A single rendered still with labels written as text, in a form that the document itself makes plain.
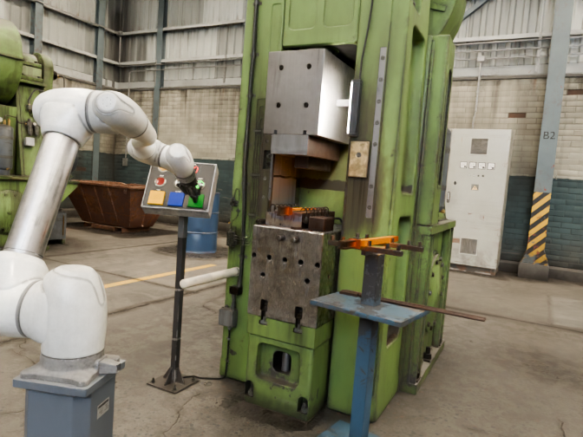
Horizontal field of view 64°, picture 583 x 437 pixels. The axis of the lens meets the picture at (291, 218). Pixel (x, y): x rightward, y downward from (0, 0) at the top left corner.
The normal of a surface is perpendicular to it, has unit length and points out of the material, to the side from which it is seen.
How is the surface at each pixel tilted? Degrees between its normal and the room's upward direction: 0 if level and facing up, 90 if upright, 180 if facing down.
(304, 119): 90
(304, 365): 89
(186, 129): 89
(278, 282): 90
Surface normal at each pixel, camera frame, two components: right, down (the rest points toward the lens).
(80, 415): 0.60, 0.11
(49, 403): -0.15, 0.07
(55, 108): -0.14, -0.29
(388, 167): -0.46, 0.04
